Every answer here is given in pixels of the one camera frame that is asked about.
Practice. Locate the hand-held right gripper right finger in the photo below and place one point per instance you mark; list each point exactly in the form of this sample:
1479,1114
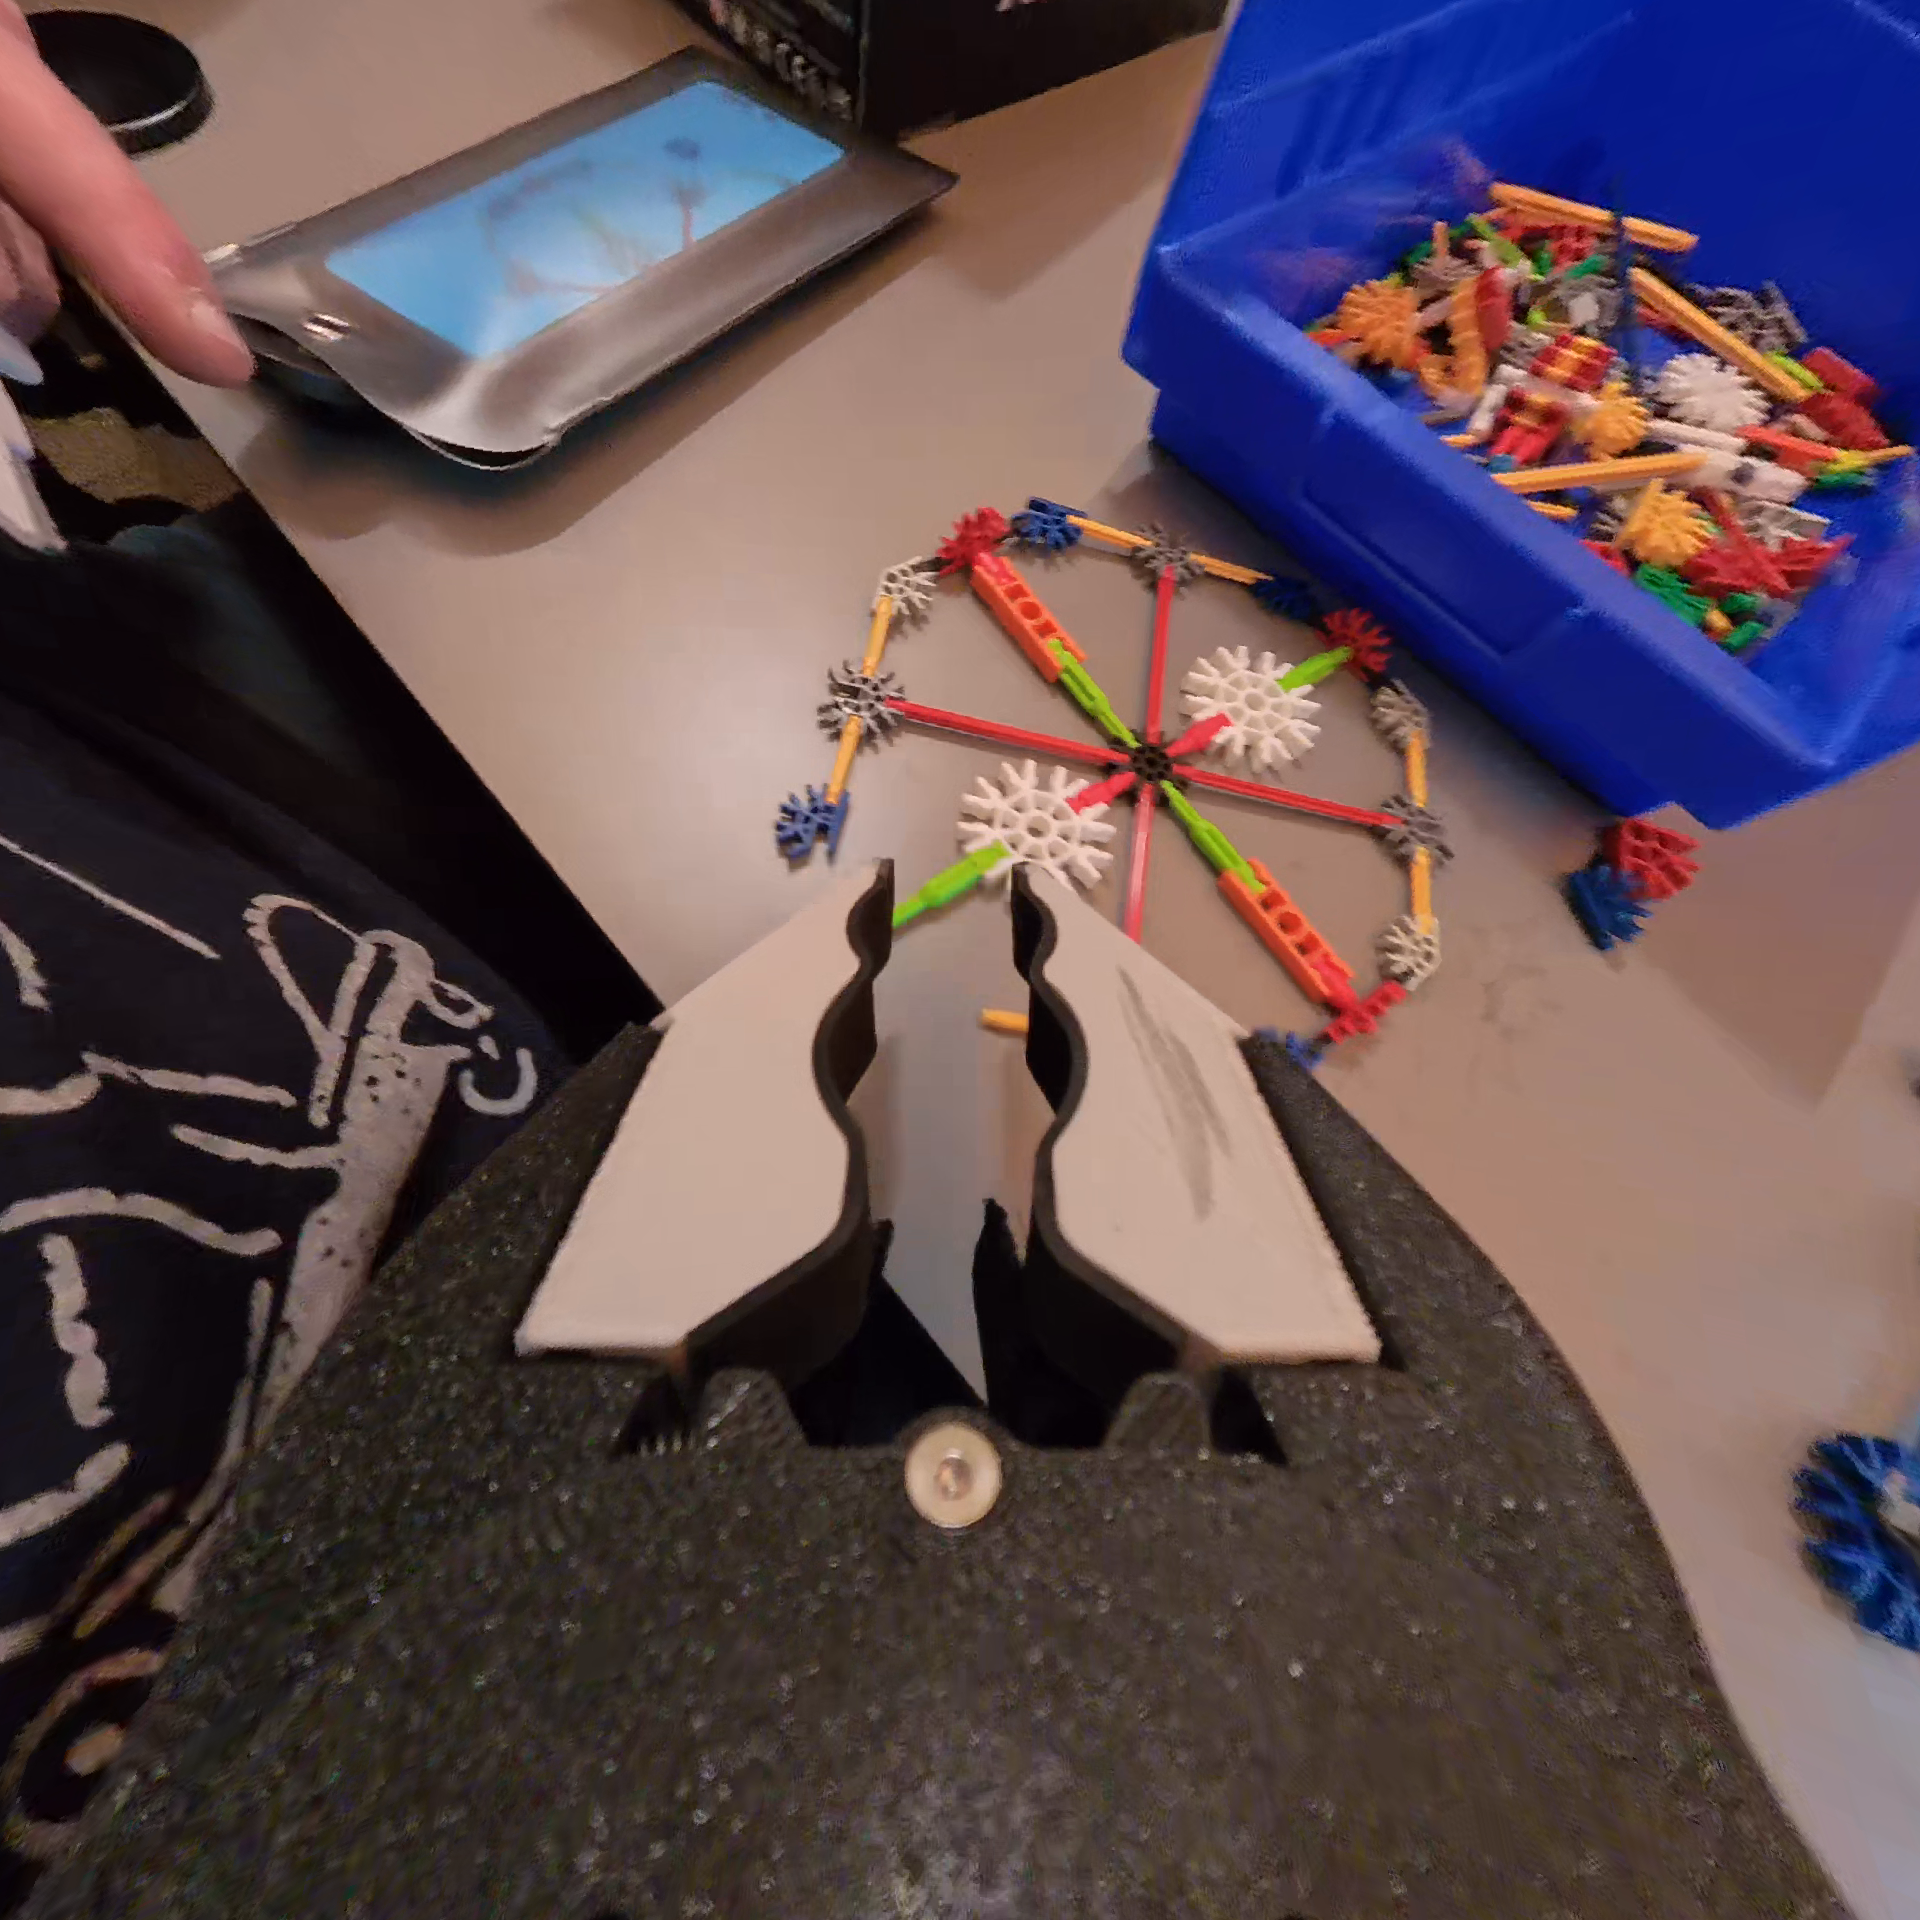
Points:
1201,1185

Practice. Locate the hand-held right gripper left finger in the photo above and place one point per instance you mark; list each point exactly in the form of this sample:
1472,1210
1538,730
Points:
705,1185

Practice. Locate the colourful toy rod wheel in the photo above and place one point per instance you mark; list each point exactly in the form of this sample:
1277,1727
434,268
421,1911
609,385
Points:
1251,706

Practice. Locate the blue plastic parts bin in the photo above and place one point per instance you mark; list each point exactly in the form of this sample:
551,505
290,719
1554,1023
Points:
1350,495

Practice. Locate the pile of colourful toy pieces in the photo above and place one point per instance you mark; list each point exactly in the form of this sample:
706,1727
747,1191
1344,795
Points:
1651,436

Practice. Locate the phone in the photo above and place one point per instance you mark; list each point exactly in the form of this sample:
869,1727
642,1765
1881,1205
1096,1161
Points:
599,212

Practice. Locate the person's left hand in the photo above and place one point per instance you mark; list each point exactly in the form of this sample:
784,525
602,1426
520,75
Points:
106,196

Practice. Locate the blue fan toy connector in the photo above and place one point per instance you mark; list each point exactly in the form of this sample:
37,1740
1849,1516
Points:
1605,909

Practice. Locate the red wedge toy connector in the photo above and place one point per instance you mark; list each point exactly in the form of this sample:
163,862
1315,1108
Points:
1651,859

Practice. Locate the dark printed t-shirt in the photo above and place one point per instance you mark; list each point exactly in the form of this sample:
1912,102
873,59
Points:
149,1051

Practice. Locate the black cardboard box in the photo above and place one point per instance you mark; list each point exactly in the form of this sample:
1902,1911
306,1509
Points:
975,61

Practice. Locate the black round disc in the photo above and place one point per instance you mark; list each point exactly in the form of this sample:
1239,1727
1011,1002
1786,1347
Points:
120,84

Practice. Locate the toy car frame with wheels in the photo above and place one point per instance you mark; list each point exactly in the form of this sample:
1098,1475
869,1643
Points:
1867,1530

